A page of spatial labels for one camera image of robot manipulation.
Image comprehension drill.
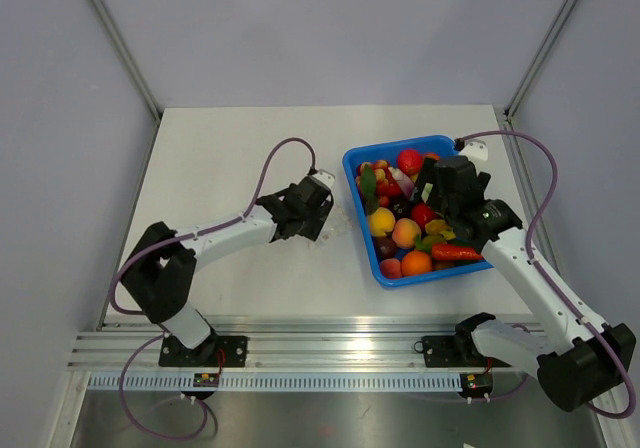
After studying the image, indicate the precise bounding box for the clear zip top bag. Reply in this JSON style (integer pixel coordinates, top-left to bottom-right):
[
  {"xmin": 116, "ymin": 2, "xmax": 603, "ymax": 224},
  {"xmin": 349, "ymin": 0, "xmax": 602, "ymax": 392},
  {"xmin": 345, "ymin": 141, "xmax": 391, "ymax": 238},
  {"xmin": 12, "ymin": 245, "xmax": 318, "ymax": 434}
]
[{"xmin": 308, "ymin": 203, "xmax": 353, "ymax": 249}]

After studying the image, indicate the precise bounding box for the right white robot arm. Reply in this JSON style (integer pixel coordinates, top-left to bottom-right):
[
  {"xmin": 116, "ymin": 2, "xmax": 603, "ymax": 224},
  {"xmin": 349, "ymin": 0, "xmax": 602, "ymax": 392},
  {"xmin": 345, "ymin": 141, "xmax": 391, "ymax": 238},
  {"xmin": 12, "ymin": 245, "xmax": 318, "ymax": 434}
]
[{"xmin": 416, "ymin": 155, "xmax": 636, "ymax": 418}]

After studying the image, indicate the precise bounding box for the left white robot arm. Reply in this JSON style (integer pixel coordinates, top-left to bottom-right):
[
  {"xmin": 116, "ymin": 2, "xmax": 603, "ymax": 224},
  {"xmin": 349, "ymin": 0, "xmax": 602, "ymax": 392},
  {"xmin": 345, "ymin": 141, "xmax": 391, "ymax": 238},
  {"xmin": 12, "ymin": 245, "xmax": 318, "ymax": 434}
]
[{"xmin": 119, "ymin": 170, "xmax": 335, "ymax": 368}]

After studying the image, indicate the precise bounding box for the red tomato toy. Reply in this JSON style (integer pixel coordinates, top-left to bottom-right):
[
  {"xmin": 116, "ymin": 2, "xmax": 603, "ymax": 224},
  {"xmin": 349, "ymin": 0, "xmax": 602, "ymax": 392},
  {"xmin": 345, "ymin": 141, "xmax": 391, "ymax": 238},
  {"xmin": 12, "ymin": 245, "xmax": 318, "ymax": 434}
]
[{"xmin": 410, "ymin": 203, "xmax": 440, "ymax": 231}]

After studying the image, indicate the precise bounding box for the red strawberry toy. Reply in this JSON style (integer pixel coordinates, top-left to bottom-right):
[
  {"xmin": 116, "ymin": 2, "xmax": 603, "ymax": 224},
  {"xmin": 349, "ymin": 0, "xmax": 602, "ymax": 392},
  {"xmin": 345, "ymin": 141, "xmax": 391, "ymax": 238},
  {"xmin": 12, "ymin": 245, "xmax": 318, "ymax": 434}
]
[{"xmin": 396, "ymin": 148, "xmax": 424, "ymax": 177}]

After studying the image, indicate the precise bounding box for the green leaf toy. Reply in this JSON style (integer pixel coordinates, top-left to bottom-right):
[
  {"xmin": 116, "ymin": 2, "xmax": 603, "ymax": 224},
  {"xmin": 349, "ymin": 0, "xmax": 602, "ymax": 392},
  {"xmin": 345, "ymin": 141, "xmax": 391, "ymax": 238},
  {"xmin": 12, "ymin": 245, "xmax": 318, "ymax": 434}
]
[{"xmin": 360, "ymin": 164, "xmax": 378, "ymax": 215}]

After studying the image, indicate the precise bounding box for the red carrot toy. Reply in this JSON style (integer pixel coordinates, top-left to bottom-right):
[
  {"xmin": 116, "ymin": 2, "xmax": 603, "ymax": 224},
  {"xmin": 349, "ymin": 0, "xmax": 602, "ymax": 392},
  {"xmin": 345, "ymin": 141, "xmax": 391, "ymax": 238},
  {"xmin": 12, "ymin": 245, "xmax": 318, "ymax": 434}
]
[{"xmin": 431, "ymin": 243, "xmax": 483, "ymax": 262}]

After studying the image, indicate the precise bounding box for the dark purple plum toy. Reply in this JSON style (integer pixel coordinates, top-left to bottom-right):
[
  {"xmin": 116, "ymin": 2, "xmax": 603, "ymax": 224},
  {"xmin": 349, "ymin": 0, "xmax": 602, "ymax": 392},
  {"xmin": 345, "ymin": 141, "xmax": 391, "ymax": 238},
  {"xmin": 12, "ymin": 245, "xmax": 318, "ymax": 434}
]
[{"xmin": 374, "ymin": 237, "xmax": 398, "ymax": 261}]

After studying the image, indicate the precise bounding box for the orange fruit toy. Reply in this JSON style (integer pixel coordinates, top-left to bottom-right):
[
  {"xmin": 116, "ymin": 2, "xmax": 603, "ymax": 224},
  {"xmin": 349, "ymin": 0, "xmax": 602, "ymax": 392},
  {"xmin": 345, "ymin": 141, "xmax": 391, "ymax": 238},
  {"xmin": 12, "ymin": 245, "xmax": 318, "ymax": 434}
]
[{"xmin": 401, "ymin": 250, "xmax": 433, "ymax": 277}]

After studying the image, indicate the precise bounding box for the small pink peach toy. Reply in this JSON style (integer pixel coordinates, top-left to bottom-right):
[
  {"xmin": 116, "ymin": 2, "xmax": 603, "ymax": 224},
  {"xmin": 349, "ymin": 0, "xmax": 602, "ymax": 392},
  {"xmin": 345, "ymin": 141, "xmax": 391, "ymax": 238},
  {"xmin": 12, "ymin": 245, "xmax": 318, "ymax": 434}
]
[{"xmin": 379, "ymin": 258, "xmax": 403, "ymax": 280}]

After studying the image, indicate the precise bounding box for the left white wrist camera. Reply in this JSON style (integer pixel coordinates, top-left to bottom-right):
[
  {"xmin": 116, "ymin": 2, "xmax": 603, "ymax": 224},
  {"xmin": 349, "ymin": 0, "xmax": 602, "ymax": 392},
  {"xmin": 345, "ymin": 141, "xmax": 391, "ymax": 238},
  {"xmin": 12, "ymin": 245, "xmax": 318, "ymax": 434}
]
[{"xmin": 312, "ymin": 169, "xmax": 336, "ymax": 189}]

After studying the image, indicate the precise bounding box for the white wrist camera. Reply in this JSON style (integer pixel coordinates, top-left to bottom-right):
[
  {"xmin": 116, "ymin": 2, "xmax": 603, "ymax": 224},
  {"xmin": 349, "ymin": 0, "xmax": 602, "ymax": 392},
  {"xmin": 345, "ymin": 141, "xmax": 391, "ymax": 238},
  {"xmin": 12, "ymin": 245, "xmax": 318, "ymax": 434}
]
[
  {"xmin": 459, "ymin": 139, "xmax": 489, "ymax": 167},
  {"xmin": 312, "ymin": 169, "xmax": 336, "ymax": 189}
]

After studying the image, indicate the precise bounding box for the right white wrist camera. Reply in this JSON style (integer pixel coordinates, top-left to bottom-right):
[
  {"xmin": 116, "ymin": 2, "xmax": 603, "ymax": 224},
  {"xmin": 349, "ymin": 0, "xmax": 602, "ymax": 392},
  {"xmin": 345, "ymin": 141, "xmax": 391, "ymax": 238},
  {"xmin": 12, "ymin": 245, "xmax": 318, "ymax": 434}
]
[{"xmin": 459, "ymin": 139, "xmax": 489, "ymax": 167}]

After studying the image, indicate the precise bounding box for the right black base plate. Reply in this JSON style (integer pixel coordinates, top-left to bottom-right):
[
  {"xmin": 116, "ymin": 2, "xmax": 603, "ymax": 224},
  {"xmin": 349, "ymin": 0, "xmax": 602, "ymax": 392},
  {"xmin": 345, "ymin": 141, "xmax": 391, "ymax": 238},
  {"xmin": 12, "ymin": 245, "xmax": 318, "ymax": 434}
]
[{"xmin": 413, "ymin": 335, "xmax": 508, "ymax": 369}]

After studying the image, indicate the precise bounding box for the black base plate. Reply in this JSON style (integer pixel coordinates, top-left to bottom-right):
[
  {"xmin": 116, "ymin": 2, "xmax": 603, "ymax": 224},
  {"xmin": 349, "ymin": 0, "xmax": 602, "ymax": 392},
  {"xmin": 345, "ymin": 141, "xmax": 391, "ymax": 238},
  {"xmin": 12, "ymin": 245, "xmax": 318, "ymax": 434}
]
[
  {"xmin": 158, "ymin": 334, "xmax": 249, "ymax": 368},
  {"xmin": 413, "ymin": 335, "xmax": 508, "ymax": 369}
]

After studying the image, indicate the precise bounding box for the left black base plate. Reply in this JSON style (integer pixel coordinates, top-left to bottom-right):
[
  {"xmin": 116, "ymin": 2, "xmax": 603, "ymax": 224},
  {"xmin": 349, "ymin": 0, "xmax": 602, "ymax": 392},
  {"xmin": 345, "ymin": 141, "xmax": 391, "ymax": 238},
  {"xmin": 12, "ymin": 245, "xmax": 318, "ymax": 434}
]
[{"xmin": 158, "ymin": 334, "xmax": 249, "ymax": 368}]

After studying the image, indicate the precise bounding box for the aluminium mounting rail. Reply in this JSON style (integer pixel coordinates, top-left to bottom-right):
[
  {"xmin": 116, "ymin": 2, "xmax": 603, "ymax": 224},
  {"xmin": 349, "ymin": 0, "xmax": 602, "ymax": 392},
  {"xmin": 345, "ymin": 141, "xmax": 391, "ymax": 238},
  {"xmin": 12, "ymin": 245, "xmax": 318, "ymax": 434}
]
[{"xmin": 67, "ymin": 315, "xmax": 456, "ymax": 372}]

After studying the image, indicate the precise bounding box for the white slotted cable duct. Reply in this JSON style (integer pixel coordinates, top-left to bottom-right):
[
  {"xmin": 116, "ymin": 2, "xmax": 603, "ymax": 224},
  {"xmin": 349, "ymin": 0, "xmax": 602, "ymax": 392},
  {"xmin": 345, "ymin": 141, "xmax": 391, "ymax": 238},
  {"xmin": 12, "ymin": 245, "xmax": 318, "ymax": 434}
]
[{"xmin": 88, "ymin": 372, "xmax": 462, "ymax": 393}]

